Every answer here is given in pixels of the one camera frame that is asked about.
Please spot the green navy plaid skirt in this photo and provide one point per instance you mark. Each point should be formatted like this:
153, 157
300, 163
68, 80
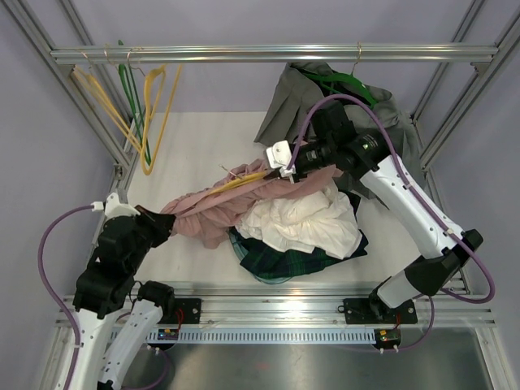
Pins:
318, 260

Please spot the teal plastic basin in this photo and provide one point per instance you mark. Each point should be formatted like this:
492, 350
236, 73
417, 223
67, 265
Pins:
265, 264

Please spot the aluminium frame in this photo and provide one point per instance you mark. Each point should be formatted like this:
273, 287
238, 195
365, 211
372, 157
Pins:
205, 73

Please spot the grey pleated skirt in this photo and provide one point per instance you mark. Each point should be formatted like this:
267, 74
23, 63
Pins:
295, 95

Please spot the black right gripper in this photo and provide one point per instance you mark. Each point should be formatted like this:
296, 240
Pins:
296, 177

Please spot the white skirt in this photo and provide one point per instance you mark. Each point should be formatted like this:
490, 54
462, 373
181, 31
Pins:
322, 220

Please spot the yellow hanger of pink skirt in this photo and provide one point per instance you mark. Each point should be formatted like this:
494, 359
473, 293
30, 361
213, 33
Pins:
257, 171

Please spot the yellow plastic hanger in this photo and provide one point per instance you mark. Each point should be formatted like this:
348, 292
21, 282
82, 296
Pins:
91, 84

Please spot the pink pleated skirt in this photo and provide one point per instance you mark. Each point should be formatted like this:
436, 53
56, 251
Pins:
207, 218

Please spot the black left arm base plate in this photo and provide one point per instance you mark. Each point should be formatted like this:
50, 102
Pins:
188, 310

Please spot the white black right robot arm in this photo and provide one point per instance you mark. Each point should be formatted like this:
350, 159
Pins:
342, 131

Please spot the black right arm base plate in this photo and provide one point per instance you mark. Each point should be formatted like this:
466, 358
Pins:
365, 311

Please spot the green plastic hanger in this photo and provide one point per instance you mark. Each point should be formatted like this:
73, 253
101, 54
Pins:
339, 83

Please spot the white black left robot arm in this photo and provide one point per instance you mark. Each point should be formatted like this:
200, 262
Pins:
101, 292

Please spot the white slotted cable duct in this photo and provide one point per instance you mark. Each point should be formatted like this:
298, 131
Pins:
262, 336

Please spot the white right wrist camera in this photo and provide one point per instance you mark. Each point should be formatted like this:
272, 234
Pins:
281, 154

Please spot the green hanger of plaid skirt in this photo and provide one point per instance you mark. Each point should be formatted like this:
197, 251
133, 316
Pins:
129, 85

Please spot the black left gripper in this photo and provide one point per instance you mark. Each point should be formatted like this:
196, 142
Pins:
161, 223

